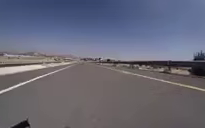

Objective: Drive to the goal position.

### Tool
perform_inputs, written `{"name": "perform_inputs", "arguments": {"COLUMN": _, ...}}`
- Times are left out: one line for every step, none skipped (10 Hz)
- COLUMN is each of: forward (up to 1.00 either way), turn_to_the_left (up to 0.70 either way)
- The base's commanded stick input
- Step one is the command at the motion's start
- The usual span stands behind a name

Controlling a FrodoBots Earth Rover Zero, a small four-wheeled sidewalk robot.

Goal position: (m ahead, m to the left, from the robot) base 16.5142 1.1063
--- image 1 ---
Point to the grey asphalt road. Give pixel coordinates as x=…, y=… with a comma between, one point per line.
x=96, y=96

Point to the metal guardrail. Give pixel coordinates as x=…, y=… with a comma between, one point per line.
x=150, y=62

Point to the dark tree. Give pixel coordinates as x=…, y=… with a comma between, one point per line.
x=201, y=55

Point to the distant hills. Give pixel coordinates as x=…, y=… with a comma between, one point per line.
x=30, y=53

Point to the white painted edge line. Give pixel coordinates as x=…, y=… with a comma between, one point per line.
x=26, y=82

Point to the dark bush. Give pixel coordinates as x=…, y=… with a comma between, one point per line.
x=200, y=71

